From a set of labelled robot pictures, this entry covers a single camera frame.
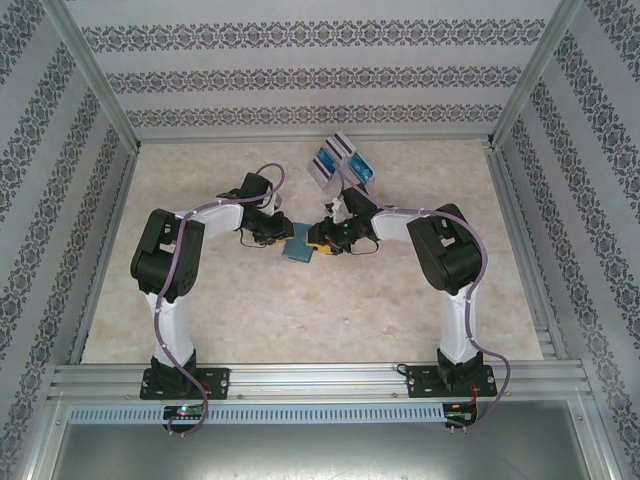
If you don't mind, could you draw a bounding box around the teal leather card holder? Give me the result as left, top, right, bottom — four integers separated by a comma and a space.
281, 222, 320, 265

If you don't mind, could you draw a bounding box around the clear acrylic card stand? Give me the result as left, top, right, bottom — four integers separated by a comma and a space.
305, 130, 378, 195

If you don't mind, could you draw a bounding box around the blue VIP card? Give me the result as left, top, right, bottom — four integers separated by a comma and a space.
347, 153, 377, 184

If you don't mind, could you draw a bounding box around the light blue plastic card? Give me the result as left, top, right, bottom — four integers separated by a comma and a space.
314, 147, 342, 170

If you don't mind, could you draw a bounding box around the small black circuit board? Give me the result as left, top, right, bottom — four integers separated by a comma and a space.
162, 404, 207, 421
445, 409, 480, 427

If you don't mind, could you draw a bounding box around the grey metal panel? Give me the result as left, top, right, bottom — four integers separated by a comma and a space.
29, 423, 619, 480

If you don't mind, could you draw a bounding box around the thin black cable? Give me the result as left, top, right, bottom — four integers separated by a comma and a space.
237, 226, 267, 248
348, 236, 380, 257

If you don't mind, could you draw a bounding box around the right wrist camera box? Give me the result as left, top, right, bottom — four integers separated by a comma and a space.
323, 196, 347, 224

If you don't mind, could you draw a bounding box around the purple cable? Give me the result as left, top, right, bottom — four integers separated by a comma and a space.
155, 162, 287, 439
337, 167, 511, 434

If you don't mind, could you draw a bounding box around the aluminium mounting rail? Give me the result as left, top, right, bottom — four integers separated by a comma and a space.
47, 363, 594, 402

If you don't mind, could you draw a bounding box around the aluminium side rail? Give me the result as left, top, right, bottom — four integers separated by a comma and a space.
482, 142, 571, 361
67, 147, 142, 366

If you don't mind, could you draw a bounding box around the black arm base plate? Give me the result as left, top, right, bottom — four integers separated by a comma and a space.
139, 367, 232, 401
404, 364, 499, 400

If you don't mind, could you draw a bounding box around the slotted grey cable duct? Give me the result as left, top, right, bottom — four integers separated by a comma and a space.
67, 403, 447, 425

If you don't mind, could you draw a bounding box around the aluminium frame post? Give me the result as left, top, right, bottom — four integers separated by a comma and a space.
485, 0, 587, 150
38, 0, 142, 154

